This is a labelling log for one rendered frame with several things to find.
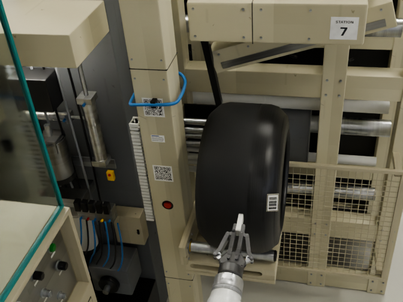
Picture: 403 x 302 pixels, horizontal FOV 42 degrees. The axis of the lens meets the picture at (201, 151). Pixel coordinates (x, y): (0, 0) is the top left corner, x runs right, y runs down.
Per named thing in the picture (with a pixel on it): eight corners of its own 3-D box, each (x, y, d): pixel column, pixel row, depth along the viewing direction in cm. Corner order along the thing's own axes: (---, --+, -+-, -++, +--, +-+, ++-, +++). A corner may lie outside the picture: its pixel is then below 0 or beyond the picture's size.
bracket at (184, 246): (180, 264, 207) (177, 247, 201) (201, 198, 238) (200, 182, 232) (188, 265, 206) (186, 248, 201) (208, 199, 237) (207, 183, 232)
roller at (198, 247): (190, 245, 211) (188, 254, 208) (189, 238, 208) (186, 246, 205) (277, 255, 204) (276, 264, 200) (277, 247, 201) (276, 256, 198)
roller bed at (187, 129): (180, 173, 246) (174, 120, 229) (188, 154, 258) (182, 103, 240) (221, 177, 242) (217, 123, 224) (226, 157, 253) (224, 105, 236)
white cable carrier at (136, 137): (146, 220, 214) (128, 123, 186) (149, 212, 218) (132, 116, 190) (156, 221, 213) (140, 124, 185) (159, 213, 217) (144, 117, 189)
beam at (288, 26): (189, 42, 189) (185, 2, 180) (204, 15, 209) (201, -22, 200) (363, 47, 176) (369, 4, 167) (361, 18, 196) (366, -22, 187)
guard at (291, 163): (209, 259, 280) (200, 156, 239) (210, 257, 282) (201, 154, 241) (384, 280, 261) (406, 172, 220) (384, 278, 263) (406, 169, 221)
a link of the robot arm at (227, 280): (209, 285, 150) (213, 267, 154) (211, 301, 156) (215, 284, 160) (240, 289, 148) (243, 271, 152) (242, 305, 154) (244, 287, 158)
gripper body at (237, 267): (242, 273, 152) (247, 247, 159) (214, 269, 154) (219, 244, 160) (243, 287, 157) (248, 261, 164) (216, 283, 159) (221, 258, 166)
